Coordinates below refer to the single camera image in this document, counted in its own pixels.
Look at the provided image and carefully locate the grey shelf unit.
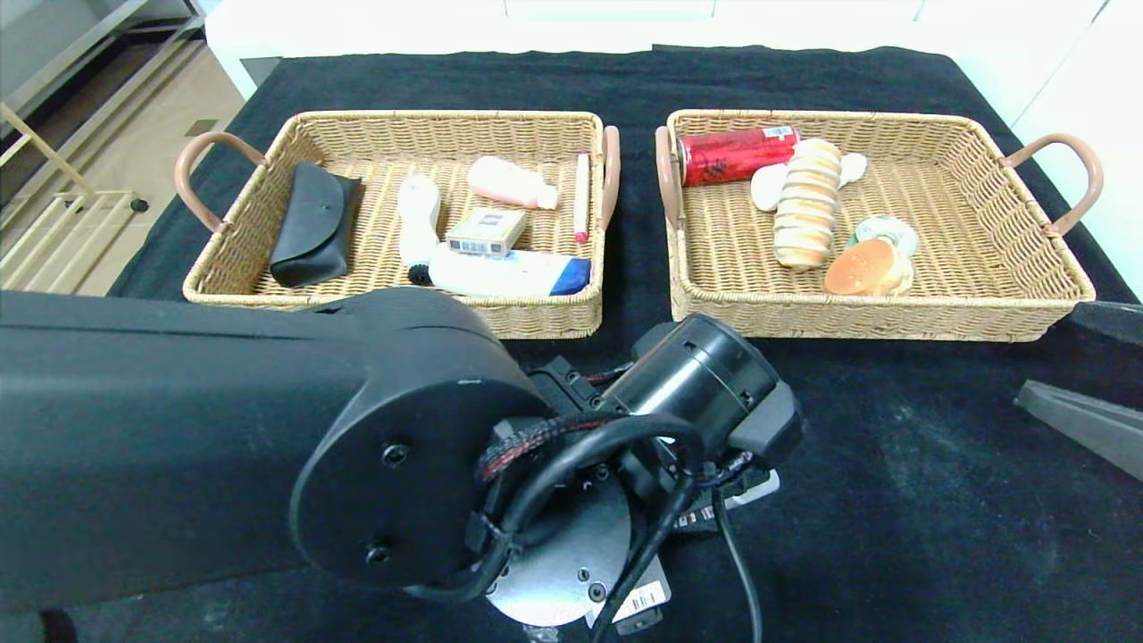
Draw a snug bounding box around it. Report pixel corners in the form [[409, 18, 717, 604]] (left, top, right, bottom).
[[0, 0, 208, 121]]

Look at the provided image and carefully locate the white pen pink tip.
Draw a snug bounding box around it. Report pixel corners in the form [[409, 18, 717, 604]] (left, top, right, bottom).
[[572, 152, 592, 245]]

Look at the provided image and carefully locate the round brown bun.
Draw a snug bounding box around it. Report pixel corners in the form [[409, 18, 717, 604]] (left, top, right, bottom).
[[822, 237, 916, 298]]

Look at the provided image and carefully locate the black glasses case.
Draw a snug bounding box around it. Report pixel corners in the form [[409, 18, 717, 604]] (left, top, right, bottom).
[[269, 161, 364, 290]]

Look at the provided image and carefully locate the small tin can green label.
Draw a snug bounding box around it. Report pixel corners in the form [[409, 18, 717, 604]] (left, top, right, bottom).
[[847, 213, 922, 261]]

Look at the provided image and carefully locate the wicker basket holding toiletries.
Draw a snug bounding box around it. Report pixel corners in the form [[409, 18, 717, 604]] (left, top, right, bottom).
[[173, 109, 622, 342]]

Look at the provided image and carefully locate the light wooden slatted rack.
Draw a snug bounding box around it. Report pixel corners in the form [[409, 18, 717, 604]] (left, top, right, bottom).
[[0, 103, 150, 296]]

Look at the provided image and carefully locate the ridged long bread loaf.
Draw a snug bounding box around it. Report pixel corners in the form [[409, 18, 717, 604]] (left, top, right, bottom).
[[772, 136, 844, 271]]

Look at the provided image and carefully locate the white bottle blue cap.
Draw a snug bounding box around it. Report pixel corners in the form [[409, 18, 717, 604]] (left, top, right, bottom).
[[426, 243, 593, 299]]

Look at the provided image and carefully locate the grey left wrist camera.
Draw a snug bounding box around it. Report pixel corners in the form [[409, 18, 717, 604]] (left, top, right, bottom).
[[725, 470, 781, 512]]

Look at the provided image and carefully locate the black table cloth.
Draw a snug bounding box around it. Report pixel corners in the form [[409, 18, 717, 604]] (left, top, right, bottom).
[[0, 45, 1143, 643]]

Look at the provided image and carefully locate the small pink bottle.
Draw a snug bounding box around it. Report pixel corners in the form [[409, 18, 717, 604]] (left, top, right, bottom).
[[466, 154, 561, 212]]

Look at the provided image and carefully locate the red soda can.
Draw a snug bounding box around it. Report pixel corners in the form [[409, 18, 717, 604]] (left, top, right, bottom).
[[675, 124, 803, 188]]

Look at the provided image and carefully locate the white brush-tip bottle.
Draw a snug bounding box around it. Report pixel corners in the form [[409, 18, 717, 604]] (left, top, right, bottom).
[[396, 173, 444, 288]]

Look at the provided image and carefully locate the white bottle green label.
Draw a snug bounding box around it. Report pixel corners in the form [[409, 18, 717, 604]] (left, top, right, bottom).
[[749, 151, 869, 214]]

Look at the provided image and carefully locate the wicker basket holding food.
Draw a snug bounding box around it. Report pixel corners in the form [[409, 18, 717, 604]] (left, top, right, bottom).
[[654, 108, 1105, 344]]

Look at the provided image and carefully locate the white gold-edged card box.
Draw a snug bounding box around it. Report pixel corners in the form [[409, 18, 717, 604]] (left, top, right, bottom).
[[445, 207, 530, 261]]

